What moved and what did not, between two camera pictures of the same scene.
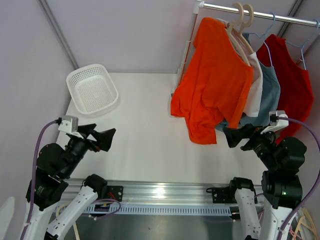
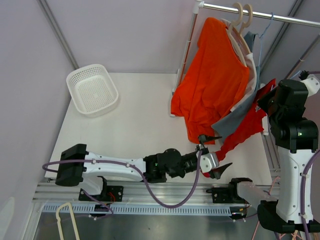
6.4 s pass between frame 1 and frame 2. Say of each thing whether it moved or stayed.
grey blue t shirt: moved
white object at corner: stayed
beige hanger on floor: stayed
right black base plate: stayed
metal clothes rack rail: stayed
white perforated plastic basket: stayed
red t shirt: moved
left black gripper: moved
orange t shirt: stayed
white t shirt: moved
